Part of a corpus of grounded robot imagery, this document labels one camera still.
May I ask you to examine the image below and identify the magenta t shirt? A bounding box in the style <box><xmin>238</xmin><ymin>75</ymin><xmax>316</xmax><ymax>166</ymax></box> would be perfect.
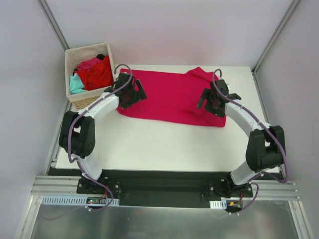
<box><xmin>117</xmin><ymin>67</ymin><xmax>226</xmax><ymax>127</ymax></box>
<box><xmin>76</xmin><ymin>57</ymin><xmax>100</xmax><ymax>71</ymax></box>

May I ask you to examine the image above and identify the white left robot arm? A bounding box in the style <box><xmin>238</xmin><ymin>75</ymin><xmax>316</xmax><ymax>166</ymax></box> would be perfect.
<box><xmin>59</xmin><ymin>72</ymin><xmax>147</xmax><ymax>194</ymax></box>

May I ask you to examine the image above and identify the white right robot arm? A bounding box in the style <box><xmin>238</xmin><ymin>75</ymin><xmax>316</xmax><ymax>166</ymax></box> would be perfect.
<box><xmin>197</xmin><ymin>80</ymin><xmax>286</xmax><ymax>198</ymax></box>

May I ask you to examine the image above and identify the red t shirt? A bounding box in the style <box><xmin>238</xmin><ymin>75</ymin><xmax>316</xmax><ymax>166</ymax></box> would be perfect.
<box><xmin>73</xmin><ymin>55</ymin><xmax>114</xmax><ymax>91</ymax></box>

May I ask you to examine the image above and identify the magenta t shirt in basket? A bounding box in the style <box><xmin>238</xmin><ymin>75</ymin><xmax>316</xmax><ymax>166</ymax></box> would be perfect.
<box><xmin>76</xmin><ymin>57</ymin><xmax>100</xmax><ymax>71</ymax></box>

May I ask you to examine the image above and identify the turquoise t shirt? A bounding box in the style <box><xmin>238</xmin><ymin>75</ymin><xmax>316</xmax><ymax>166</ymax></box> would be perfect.
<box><xmin>69</xmin><ymin>73</ymin><xmax>85</xmax><ymax>95</ymax></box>

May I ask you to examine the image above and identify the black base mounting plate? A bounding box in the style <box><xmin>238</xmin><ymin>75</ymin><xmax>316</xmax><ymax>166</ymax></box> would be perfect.
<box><xmin>47</xmin><ymin>167</ymin><xmax>275</xmax><ymax>209</ymax></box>

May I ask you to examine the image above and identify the right slotted cable duct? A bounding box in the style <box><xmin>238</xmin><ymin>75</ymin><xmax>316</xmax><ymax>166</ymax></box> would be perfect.
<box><xmin>209</xmin><ymin>200</ymin><xmax>227</xmax><ymax>210</ymax></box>

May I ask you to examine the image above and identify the slotted cable duct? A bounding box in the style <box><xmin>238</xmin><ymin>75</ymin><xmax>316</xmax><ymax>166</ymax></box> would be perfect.
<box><xmin>209</xmin><ymin>200</ymin><xmax>227</xmax><ymax>210</ymax></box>
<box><xmin>42</xmin><ymin>196</ymin><xmax>120</xmax><ymax>207</ymax></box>

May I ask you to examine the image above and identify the aluminium frame rail right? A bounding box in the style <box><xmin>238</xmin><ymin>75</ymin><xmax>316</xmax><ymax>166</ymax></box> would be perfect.
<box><xmin>251</xmin><ymin>0</ymin><xmax>302</xmax><ymax>76</ymax></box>

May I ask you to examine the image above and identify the aluminium frame rail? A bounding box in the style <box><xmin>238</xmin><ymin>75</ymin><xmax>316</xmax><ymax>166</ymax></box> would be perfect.
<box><xmin>37</xmin><ymin>0</ymin><xmax>69</xmax><ymax>51</ymax></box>
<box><xmin>251</xmin><ymin>0</ymin><xmax>302</xmax><ymax>76</ymax></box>

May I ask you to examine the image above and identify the aluminium frame rail left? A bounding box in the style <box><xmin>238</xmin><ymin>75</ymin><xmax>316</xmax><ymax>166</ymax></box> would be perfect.
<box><xmin>37</xmin><ymin>0</ymin><xmax>69</xmax><ymax>51</ymax></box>

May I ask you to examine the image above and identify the left slotted cable duct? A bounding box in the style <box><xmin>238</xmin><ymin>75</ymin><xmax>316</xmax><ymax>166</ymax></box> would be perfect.
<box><xmin>42</xmin><ymin>196</ymin><xmax>120</xmax><ymax>207</ymax></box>

